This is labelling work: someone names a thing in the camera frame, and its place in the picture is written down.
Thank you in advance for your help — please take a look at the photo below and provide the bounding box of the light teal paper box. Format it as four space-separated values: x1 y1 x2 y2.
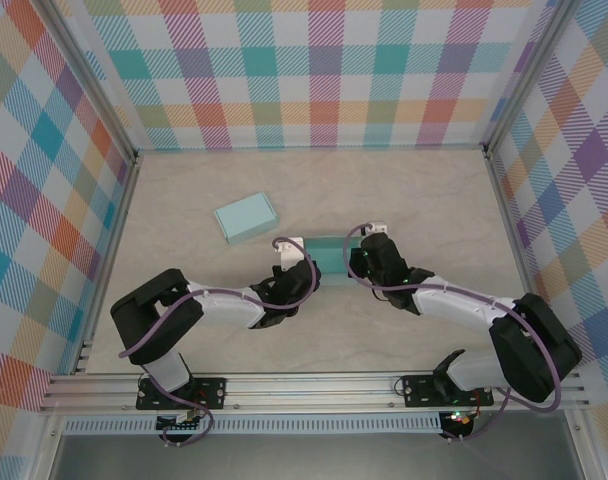
212 192 279 246
302 233 359 288

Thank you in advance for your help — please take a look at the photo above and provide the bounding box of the white slotted cable duct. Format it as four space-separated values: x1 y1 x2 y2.
63 417 444 436

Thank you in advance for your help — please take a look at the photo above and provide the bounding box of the small electronics board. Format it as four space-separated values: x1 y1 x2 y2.
156 413 204 434
442 409 476 430

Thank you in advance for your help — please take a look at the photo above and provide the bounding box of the grey metal base plate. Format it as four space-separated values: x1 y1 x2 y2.
48 433 585 480

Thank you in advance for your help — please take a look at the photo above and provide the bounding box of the thin aluminium floor rail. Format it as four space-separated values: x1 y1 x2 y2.
133 144 488 154

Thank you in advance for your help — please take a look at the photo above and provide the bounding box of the long aluminium mounting rail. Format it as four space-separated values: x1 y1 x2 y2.
38 369 590 415

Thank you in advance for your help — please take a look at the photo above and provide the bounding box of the plaid patterned backdrop panel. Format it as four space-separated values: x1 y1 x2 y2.
0 0 135 480
48 0 570 151
491 0 608 480

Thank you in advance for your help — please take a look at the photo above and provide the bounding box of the aluminium side floor rail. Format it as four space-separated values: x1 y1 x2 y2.
73 152 141 375
482 149 556 370

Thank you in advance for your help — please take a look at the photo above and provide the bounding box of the aluminium frame post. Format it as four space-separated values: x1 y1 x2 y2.
481 0 580 156
33 0 140 164

